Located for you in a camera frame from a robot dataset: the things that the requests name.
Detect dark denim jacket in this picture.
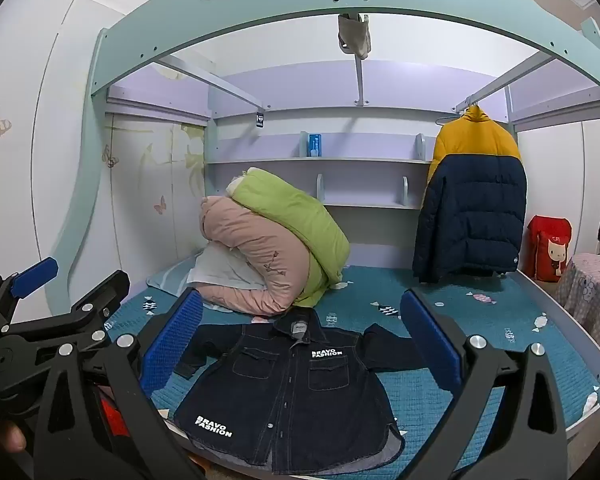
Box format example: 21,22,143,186
174,308,433,476

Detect person's left hand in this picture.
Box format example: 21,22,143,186
0,419,29,455

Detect grey hanging cloth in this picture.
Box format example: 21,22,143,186
336,12,372,60

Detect lilac wall shelf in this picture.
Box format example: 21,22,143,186
205,130,433,211

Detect teal quilted bed sheet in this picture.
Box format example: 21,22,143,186
100,260,600,476

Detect red and white plush toy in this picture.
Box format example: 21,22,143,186
527,215,572,281

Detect white pillow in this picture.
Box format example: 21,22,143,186
187,247,268,293

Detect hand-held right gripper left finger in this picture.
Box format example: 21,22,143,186
34,289,206,480

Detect light blue pillow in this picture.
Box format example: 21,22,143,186
146,259,201,291

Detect clothes hanger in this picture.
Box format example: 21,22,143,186
436,107,468,126

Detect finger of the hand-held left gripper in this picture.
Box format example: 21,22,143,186
5,270,131,356
0,257,59,322

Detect green quilt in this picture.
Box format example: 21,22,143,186
225,167,351,308

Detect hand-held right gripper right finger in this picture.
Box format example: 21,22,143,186
400,288,570,480

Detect pink quilt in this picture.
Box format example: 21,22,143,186
199,195,316,318

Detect yellow navy puffer jacket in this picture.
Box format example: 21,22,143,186
412,105,527,283

